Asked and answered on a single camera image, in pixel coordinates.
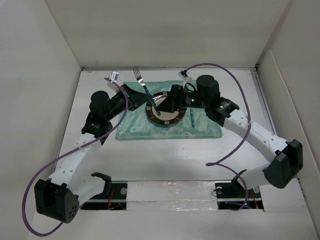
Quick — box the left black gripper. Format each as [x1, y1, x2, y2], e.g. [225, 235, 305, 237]
[104, 84, 152, 122]

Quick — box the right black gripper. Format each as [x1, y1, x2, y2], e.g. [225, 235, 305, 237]
[155, 84, 209, 114]

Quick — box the dark rimmed dinner plate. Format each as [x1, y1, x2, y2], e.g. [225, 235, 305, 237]
[145, 91, 186, 127]

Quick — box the knife with green handle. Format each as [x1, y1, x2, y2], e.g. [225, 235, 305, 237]
[189, 108, 195, 128]

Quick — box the green patterned placemat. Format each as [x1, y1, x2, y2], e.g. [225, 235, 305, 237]
[114, 79, 223, 141]

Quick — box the fork with dark handle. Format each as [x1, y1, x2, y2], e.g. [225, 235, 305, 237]
[132, 66, 161, 116]

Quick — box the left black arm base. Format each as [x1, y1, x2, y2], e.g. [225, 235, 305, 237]
[80, 172, 128, 211]

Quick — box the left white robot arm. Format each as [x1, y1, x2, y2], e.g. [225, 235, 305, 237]
[34, 84, 152, 224]

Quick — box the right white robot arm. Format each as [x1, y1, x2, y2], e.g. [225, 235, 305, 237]
[157, 75, 303, 197]

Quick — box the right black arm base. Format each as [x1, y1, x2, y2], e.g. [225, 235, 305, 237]
[211, 176, 264, 211]

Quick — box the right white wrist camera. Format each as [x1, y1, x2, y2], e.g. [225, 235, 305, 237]
[178, 69, 193, 88]

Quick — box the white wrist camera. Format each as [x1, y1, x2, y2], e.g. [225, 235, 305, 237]
[104, 71, 120, 93]
[178, 69, 193, 88]

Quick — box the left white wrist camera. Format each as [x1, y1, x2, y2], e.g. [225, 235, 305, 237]
[104, 71, 120, 93]

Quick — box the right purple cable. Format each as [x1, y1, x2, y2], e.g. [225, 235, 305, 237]
[183, 62, 252, 209]

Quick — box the purple cable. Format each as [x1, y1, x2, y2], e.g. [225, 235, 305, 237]
[21, 76, 131, 237]
[183, 62, 252, 209]

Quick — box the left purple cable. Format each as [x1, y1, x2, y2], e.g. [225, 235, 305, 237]
[21, 76, 131, 237]

